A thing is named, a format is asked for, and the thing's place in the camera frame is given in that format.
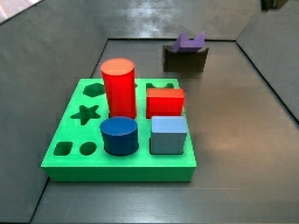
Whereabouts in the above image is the purple arch block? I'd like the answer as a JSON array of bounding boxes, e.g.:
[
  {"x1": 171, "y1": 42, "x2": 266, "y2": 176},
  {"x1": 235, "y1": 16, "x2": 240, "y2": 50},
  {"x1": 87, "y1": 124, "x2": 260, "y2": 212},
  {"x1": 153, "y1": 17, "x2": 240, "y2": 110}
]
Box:
[{"x1": 172, "y1": 32, "x2": 205, "y2": 53}]

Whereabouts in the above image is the red square block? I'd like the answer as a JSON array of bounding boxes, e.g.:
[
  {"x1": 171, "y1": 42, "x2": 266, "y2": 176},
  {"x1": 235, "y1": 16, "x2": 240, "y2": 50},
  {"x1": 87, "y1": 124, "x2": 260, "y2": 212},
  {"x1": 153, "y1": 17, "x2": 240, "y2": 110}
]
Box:
[{"x1": 145, "y1": 88, "x2": 184, "y2": 119}]

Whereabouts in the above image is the light blue cube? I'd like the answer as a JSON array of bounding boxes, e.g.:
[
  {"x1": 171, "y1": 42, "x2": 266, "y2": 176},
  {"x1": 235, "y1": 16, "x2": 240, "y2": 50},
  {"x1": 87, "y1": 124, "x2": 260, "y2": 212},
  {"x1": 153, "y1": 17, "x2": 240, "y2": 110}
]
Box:
[{"x1": 151, "y1": 116, "x2": 188, "y2": 155}]

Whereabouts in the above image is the dark blue cylinder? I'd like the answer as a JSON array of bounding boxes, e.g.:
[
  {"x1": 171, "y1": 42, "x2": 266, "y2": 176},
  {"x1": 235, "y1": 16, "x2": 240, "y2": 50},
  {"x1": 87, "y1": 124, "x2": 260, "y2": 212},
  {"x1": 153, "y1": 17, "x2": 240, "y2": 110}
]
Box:
[{"x1": 99, "y1": 116, "x2": 139, "y2": 157}]

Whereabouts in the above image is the tall red cylinder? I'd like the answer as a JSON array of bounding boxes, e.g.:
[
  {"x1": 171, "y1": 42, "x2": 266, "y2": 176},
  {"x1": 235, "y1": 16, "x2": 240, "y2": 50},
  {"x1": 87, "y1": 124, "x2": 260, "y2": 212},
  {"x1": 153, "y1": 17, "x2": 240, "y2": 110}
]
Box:
[{"x1": 100, "y1": 58, "x2": 136, "y2": 118}]

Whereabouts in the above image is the green shape sorter base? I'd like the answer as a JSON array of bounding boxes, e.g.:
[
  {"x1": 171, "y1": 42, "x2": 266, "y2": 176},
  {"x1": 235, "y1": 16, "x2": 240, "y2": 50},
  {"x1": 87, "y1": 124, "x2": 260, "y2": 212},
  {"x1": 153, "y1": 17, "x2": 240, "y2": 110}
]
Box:
[{"x1": 41, "y1": 79, "x2": 196, "y2": 182}]

